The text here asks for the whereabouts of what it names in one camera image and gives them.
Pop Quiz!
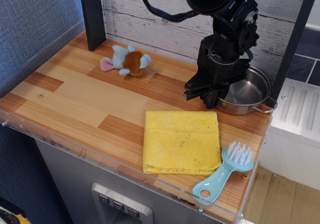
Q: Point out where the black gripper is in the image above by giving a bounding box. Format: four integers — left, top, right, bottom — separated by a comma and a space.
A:
184, 35, 250, 109

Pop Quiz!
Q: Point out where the stainless steel pot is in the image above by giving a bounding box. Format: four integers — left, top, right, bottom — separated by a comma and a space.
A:
215, 66, 278, 116

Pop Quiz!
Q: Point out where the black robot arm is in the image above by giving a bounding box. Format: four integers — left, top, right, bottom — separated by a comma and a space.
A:
143, 0, 259, 109

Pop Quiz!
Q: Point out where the yellow folded cloth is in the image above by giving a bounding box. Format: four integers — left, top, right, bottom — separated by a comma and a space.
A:
143, 111, 222, 176

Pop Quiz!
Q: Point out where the light blue scrub brush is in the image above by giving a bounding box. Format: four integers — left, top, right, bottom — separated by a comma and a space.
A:
192, 141, 254, 206

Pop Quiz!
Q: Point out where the blue brown plush elephant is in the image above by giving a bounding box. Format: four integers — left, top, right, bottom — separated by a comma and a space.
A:
100, 45, 152, 77

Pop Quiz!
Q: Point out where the white ribbed cabinet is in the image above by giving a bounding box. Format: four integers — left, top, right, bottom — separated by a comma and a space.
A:
259, 78, 320, 190

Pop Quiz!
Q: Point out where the silver dispenser button panel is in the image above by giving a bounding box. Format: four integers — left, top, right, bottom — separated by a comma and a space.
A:
91, 182, 154, 224

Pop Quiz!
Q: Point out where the clear acrylic edge guard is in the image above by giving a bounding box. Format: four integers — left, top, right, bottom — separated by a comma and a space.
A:
0, 111, 257, 224

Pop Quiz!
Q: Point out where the yellow black object bottom left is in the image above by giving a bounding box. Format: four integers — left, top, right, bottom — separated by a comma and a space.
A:
0, 205, 31, 224

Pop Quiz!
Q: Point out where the right dark shelf post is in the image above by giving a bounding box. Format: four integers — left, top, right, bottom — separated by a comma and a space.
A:
270, 0, 315, 101

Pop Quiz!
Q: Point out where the dark shelf post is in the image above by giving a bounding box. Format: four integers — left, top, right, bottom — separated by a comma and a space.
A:
81, 0, 106, 51
270, 0, 315, 101

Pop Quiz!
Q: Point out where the left dark shelf post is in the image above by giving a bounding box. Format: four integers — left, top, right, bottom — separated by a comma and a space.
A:
81, 0, 106, 51

